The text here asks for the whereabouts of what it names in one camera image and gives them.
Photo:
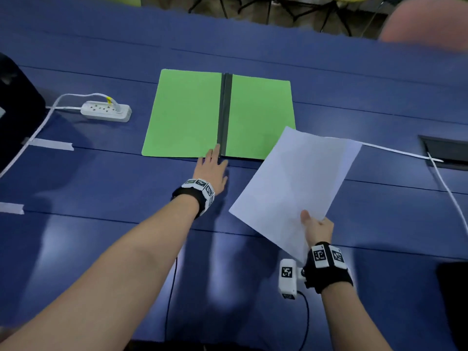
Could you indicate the person's right hand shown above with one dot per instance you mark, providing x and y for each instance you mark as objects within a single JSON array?
[{"x": 318, "y": 229}]

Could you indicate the person's left hand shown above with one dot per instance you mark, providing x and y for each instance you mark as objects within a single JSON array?
[{"x": 212, "y": 172}]

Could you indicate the person's left fingers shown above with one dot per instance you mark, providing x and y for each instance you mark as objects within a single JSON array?
[{"x": 215, "y": 154}]

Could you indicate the person's right thumb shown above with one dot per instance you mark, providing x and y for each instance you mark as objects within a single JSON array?
[{"x": 306, "y": 219}]

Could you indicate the white paper sheet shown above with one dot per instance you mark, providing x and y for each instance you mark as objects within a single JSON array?
[{"x": 292, "y": 186}]

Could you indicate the green folder with black spine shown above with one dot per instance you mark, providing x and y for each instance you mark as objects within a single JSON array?
[{"x": 190, "y": 113}]

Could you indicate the person's right forearm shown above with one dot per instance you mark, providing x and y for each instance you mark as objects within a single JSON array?
[{"x": 349, "y": 318}]

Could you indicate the person's left forearm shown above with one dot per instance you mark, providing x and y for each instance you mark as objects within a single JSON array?
[{"x": 106, "y": 277}]

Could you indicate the black left wrist tracker band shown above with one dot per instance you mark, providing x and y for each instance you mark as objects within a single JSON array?
[{"x": 197, "y": 191}]

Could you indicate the black wrist tracker band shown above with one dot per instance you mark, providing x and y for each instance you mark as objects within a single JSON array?
[
  {"x": 197, "y": 191},
  {"x": 326, "y": 268}
]

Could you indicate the black right wrist tracker band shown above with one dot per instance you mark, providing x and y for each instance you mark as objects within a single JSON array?
[{"x": 326, "y": 268}]

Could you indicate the white power strip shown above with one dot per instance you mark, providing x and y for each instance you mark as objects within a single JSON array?
[{"x": 106, "y": 111}]

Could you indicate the black tripod legs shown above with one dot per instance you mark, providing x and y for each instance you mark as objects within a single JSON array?
[{"x": 270, "y": 10}]

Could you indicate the white tape strip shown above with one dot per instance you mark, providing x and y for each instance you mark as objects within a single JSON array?
[
  {"x": 11, "y": 208},
  {"x": 51, "y": 143}
]

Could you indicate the black device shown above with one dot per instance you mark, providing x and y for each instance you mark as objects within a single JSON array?
[{"x": 16, "y": 113}]

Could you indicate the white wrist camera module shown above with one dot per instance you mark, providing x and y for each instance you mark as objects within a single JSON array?
[{"x": 288, "y": 278}]

